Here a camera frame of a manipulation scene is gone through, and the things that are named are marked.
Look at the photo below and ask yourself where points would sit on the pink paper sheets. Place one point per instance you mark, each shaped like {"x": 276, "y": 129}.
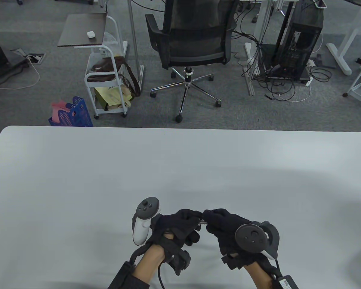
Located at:
{"x": 57, "y": 108}

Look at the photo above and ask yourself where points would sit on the black computer tower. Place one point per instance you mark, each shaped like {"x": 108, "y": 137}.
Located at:
{"x": 300, "y": 39}

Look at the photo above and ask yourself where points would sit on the white and grey controller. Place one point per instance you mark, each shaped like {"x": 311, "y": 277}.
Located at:
{"x": 140, "y": 231}

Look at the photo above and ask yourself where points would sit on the blue plastic basket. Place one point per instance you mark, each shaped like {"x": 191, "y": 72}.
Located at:
{"x": 78, "y": 116}

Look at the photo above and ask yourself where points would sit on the yellow paper bag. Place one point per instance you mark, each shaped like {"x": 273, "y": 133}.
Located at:
{"x": 108, "y": 94}

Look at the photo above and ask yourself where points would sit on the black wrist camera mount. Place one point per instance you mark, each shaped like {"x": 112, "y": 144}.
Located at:
{"x": 180, "y": 262}
{"x": 231, "y": 263}

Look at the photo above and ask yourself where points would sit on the dark grey controller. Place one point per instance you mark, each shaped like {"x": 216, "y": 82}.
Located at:
{"x": 252, "y": 237}

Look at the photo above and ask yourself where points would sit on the black labelled forearm box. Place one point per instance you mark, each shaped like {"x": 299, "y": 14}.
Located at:
{"x": 285, "y": 283}

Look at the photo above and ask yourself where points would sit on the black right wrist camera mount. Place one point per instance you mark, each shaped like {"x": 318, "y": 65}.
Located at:
{"x": 231, "y": 263}

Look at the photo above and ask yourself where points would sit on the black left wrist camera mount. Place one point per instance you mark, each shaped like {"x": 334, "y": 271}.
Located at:
{"x": 180, "y": 262}

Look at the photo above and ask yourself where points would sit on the person's left forearm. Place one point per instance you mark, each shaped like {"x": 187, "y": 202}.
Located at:
{"x": 147, "y": 262}

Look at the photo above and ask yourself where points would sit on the white earbuds case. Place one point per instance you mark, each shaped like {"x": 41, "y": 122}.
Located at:
{"x": 91, "y": 34}

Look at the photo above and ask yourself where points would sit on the black mesh office chair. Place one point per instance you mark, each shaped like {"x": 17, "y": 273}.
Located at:
{"x": 195, "y": 39}

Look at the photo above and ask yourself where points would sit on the white desk leg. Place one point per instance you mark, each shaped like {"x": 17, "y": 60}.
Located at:
{"x": 249, "y": 75}
{"x": 340, "y": 60}

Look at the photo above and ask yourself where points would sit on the person's right hand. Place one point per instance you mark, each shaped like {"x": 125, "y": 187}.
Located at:
{"x": 222, "y": 228}

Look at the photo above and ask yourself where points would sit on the brown bag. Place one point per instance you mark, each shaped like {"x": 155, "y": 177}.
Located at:
{"x": 108, "y": 67}

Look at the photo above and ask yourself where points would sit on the white cart with brown top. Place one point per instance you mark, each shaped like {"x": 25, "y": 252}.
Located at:
{"x": 81, "y": 30}

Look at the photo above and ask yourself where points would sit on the person's right forearm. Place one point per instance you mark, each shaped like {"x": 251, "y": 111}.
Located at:
{"x": 258, "y": 277}

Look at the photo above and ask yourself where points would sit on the clear plastic bag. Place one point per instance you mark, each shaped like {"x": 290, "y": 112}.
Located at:
{"x": 109, "y": 39}

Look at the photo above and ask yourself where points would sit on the black forearm box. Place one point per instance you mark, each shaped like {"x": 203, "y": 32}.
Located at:
{"x": 120, "y": 275}

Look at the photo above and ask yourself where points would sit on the floor socket box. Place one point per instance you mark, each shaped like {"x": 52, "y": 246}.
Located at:
{"x": 35, "y": 58}

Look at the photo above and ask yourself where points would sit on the silver metal pole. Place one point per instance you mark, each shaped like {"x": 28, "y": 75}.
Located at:
{"x": 133, "y": 30}

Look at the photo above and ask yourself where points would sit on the person's left hand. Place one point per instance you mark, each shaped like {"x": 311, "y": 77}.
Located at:
{"x": 174, "y": 224}

